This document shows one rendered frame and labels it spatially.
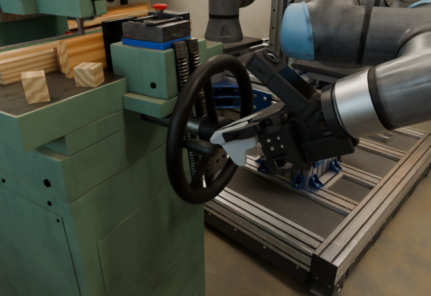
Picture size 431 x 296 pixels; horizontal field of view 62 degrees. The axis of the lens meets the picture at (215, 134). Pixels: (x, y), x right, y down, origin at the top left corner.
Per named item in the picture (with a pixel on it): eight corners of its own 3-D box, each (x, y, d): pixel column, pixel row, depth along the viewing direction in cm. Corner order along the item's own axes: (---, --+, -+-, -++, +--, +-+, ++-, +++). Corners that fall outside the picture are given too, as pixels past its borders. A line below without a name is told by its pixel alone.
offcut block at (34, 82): (50, 100, 58) (44, 75, 56) (27, 104, 57) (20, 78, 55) (49, 94, 61) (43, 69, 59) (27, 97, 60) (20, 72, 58)
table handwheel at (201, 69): (268, 57, 76) (248, 184, 84) (191, 47, 86) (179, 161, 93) (192, 52, 52) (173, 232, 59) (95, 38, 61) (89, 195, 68)
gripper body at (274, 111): (265, 177, 49) (352, 159, 42) (240, 121, 48) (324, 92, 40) (286, 154, 55) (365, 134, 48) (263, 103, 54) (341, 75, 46)
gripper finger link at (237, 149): (213, 175, 55) (263, 164, 49) (197, 141, 54) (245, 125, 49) (224, 166, 58) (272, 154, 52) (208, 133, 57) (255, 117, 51)
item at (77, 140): (69, 156, 62) (65, 136, 60) (-1, 129, 72) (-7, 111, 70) (197, 90, 93) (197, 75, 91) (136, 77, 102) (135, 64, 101)
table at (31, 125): (65, 172, 50) (56, 133, 47) (-48, 124, 64) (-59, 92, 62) (254, 68, 97) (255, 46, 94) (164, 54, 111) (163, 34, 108)
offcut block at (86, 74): (85, 79, 68) (83, 61, 67) (104, 80, 68) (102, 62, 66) (76, 86, 65) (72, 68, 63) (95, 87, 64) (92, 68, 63)
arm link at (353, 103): (362, 77, 38) (375, 59, 44) (321, 91, 40) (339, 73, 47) (387, 141, 39) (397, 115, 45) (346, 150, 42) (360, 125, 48)
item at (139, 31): (163, 50, 64) (161, 18, 61) (118, 43, 69) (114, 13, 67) (203, 38, 74) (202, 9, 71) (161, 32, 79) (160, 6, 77)
